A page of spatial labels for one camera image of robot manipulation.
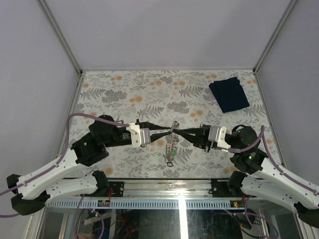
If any large metal keyring disc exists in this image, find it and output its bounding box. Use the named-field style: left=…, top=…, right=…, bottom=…
left=164, top=121, right=179, bottom=163

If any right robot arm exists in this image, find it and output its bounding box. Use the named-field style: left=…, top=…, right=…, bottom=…
left=173, top=124, right=319, bottom=228

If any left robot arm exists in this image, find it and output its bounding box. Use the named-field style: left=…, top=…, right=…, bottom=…
left=6, top=115, right=172, bottom=216

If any dark blue folded cloth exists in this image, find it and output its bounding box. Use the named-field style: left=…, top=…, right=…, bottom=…
left=209, top=77, right=250, bottom=113

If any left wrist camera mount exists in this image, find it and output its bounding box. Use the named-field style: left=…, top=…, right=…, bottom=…
left=126, top=123, right=151, bottom=147

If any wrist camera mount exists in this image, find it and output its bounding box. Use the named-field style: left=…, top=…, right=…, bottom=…
left=208, top=126, right=231, bottom=152
left=126, top=123, right=151, bottom=147

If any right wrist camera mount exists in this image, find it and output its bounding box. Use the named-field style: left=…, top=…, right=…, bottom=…
left=208, top=126, right=231, bottom=152

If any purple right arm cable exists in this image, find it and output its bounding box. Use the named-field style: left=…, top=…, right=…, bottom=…
left=228, top=125, right=319, bottom=196

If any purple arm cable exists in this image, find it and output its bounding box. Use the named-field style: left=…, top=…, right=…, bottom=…
left=228, top=125, right=319, bottom=196
left=0, top=113, right=130, bottom=219

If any metal base rail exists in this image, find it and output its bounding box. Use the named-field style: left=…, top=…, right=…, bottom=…
left=109, top=178, right=235, bottom=199

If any white slotted cable duct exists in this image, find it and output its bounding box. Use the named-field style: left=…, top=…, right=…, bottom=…
left=47, top=198, right=243, bottom=210

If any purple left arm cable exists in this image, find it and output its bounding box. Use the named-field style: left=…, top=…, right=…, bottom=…
left=0, top=113, right=130, bottom=219

